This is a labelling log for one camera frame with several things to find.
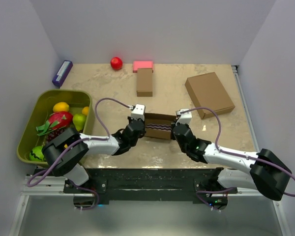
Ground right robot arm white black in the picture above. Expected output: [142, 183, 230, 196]
[171, 123, 292, 201]

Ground green pear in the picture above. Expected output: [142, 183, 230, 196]
[72, 114, 87, 131]

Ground large folded cardboard box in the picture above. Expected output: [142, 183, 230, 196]
[185, 72, 235, 119]

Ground dark purple grapes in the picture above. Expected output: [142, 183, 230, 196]
[46, 128, 65, 143]

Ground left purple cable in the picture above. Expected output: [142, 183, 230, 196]
[26, 97, 135, 188]

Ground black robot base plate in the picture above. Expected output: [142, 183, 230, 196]
[33, 168, 239, 209]

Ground red apple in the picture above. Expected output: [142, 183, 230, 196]
[110, 57, 123, 71]

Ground red dragon fruit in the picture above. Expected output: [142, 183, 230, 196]
[36, 111, 73, 136]

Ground yellow orange mango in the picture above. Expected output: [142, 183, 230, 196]
[53, 102, 70, 113]

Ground green striped watermelon toy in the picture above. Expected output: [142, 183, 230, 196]
[29, 146, 45, 162]

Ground small orange fruit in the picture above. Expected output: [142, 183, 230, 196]
[82, 107, 89, 116]

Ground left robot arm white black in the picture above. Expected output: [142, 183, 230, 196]
[42, 117, 146, 193]

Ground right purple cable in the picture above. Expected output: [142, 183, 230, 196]
[180, 107, 295, 197]

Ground aluminium frame rail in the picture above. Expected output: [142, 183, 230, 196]
[231, 65, 260, 151]

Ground pink sticky note block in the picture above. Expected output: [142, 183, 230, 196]
[132, 60, 153, 73]

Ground small folded cardboard box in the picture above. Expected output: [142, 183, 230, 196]
[136, 68, 153, 97]

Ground olive green plastic bin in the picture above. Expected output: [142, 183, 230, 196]
[17, 89, 95, 168]

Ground purple rectangular box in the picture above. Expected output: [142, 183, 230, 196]
[52, 60, 73, 88]

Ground purple cable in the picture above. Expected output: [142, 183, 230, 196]
[26, 97, 135, 188]
[180, 107, 295, 197]

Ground purple black striped sponge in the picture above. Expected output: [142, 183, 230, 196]
[146, 123, 172, 132]

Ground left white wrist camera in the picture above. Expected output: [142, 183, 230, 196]
[130, 104, 146, 121]

